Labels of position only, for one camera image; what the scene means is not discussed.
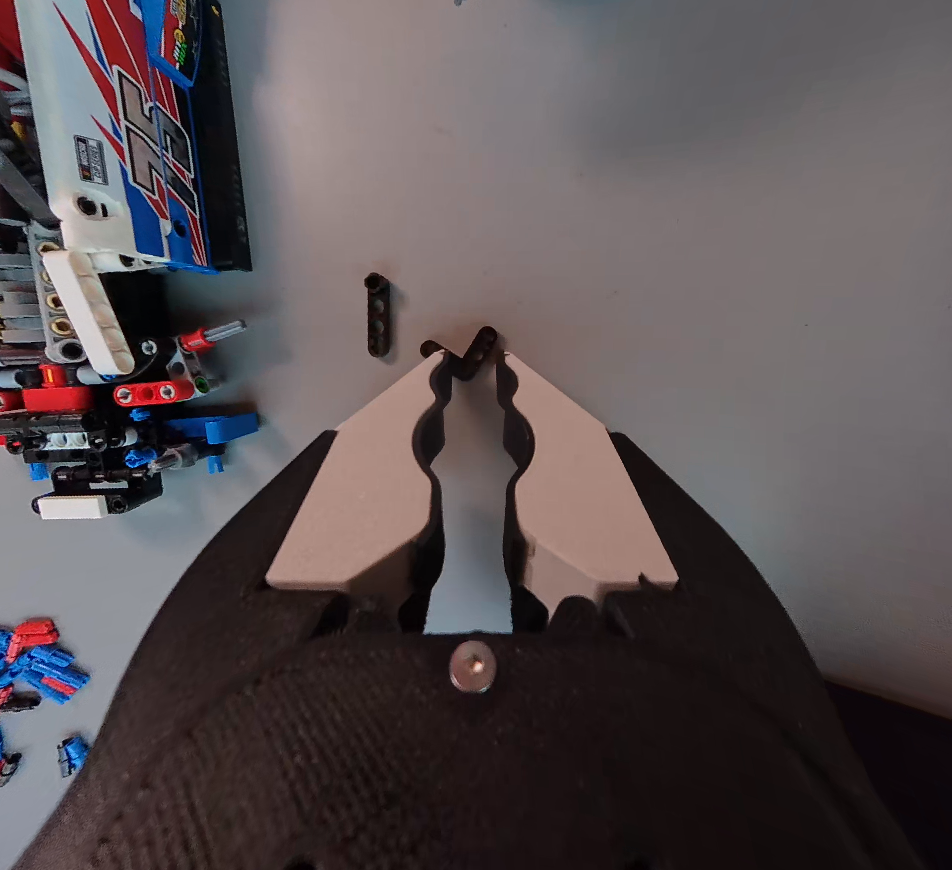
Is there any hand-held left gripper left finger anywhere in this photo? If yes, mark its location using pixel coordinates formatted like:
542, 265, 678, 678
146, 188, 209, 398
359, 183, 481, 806
265, 351, 452, 618

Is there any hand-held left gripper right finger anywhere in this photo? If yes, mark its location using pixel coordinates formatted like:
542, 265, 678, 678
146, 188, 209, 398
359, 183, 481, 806
494, 351, 680, 609

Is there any black thin frame piece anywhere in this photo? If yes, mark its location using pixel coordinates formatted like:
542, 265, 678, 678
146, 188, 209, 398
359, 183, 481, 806
419, 324, 498, 382

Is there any black thin connector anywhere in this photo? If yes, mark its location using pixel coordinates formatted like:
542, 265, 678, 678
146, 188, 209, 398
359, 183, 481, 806
363, 272, 392, 358

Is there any toy race car model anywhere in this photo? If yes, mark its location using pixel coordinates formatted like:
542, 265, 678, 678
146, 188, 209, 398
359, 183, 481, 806
0, 0, 261, 523

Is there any grey desk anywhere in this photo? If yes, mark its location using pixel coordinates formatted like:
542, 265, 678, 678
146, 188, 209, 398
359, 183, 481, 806
0, 0, 952, 870

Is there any pile of blue pins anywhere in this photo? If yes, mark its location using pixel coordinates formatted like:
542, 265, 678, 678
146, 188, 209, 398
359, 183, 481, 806
0, 617, 92, 787

